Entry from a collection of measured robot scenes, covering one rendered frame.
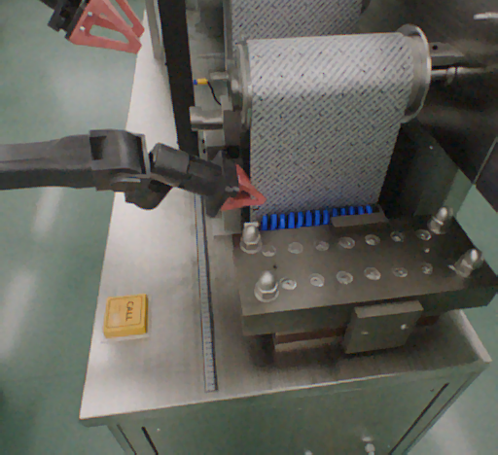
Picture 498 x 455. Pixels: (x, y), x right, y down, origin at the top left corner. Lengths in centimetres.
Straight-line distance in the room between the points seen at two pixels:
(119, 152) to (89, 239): 166
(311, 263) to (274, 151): 19
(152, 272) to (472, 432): 133
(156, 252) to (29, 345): 117
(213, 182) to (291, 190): 14
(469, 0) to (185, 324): 67
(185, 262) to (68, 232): 152
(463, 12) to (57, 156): 61
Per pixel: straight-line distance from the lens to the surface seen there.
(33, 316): 202
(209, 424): 78
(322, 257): 66
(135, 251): 86
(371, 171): 71
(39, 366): 188
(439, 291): 67
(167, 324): 74
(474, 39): 70
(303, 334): 69
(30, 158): 59
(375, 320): 64
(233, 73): 60
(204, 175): 62
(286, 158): 64
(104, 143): 59
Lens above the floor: 153
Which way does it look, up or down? 43 degrees down
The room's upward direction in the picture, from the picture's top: straight up
